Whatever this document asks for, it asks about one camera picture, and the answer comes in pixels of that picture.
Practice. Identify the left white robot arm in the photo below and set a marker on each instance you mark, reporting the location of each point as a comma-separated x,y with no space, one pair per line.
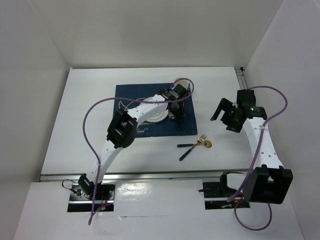
122,129

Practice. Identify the blue white mug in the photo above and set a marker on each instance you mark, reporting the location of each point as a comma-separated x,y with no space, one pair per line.
183,82

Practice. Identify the aluminium front rail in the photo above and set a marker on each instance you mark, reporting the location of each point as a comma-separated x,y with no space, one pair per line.
126,176

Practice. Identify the white plate green rim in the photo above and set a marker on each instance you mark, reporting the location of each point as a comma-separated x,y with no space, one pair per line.
155,105

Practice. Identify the gold spoon green handle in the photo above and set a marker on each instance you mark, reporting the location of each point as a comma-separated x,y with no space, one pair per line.
206,143

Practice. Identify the blue fish placemat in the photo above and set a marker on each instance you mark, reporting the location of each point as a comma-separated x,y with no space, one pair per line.
161,124

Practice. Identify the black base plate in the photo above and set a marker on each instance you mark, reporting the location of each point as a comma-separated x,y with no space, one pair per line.
216,193
80,202

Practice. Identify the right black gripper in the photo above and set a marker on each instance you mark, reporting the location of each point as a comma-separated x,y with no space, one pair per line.
226,105

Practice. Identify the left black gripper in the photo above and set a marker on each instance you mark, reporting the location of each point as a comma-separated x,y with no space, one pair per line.
179,113

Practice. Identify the gold fork green handle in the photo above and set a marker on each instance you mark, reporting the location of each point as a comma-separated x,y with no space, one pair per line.
201,139

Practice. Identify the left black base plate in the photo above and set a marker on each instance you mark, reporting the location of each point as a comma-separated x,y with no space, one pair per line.
80,202

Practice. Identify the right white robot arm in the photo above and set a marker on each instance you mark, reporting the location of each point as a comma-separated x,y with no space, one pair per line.
267,181

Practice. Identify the gold knife green handle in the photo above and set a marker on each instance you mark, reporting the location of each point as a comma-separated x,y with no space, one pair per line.
176,119

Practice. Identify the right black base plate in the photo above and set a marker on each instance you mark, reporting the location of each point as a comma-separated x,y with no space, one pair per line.
216,193

